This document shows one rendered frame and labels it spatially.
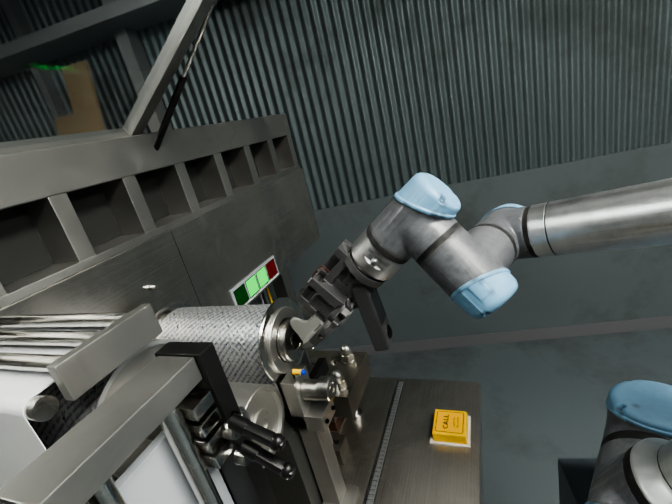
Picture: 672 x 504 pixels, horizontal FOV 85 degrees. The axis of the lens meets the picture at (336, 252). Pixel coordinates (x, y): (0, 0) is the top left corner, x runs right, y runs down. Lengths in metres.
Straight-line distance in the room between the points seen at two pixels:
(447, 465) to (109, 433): 0.70
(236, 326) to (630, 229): 0.57
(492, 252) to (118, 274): 0.68
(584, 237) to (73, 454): 0.54
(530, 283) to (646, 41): 1.32
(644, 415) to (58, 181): 0.97
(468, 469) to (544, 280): 1.82
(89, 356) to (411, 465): 0.67
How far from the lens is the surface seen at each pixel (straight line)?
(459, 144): 2.22
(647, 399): 0.71
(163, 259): 0.91
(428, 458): 0.90
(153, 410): 0.30
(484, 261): 0.48
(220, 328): 0.68
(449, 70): 2.20
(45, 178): 0.80
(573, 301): 2.68
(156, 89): 0.88
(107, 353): 0.40
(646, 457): 0.59
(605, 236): 0.54
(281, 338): 0.64
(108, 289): 0.83
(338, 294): 0.57
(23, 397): 0.41
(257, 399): 0.63
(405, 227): 0.48
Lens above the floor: 1.59
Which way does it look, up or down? 19 degrees down
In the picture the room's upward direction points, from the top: 14 degrees counter-clockwise
